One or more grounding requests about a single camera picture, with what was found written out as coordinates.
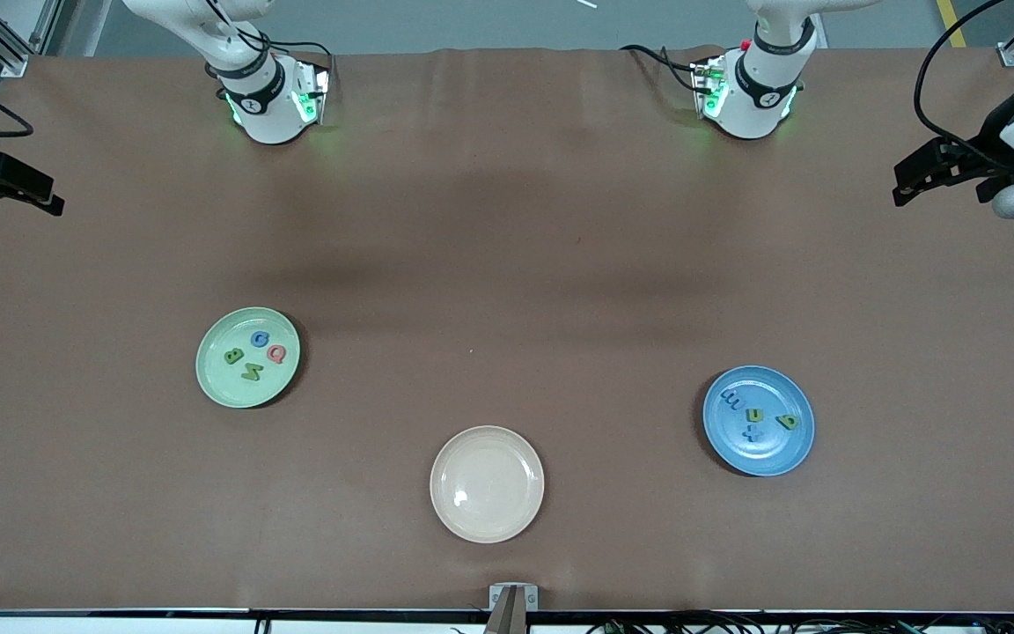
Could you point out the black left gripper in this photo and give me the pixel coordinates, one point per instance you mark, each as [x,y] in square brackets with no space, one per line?
[988,141]

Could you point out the green letter B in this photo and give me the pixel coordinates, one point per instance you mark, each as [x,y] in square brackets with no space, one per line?
[232,356]

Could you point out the blue letter G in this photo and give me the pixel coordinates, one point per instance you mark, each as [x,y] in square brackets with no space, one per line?
[253,340]

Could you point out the green lowercase letter p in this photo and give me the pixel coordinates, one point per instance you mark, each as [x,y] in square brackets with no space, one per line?
[787,422]

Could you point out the green letter N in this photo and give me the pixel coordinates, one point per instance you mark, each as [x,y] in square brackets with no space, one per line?
[253,372]

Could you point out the pink letter Q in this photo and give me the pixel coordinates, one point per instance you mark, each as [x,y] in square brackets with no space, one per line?
[269,354]

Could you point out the blue lowercase letter m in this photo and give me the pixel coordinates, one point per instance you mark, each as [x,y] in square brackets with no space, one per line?
[731,404]

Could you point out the blue lowercase letter x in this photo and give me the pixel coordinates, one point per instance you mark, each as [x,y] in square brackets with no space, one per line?
[752,432]

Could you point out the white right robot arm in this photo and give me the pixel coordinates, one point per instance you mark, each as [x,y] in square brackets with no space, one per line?
[269,106]

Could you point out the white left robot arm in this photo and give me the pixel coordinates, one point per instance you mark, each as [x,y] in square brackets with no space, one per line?
[762,88]

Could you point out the light green plate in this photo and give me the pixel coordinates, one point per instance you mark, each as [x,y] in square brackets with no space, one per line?
[247,392]

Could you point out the blue plate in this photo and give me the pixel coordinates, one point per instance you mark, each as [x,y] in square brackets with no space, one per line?
[780,453]

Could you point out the brown table mat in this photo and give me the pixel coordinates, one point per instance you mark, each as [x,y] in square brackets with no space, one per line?
[507,220]

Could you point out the beige plate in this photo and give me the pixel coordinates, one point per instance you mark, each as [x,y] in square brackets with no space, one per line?
[487,484]

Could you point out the silver metal bracket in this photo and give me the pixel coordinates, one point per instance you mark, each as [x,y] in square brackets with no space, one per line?
[495,592]

